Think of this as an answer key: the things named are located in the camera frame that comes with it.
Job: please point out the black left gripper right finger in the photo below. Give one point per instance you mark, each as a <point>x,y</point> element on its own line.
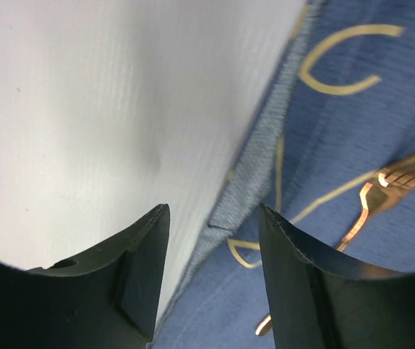
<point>338,298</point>

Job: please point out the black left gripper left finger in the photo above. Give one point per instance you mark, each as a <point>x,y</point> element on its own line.
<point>104,297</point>

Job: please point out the copper fork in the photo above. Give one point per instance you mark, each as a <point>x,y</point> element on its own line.
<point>381,192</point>

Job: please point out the blue cloth placemat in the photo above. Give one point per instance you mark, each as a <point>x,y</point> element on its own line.
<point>340,109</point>

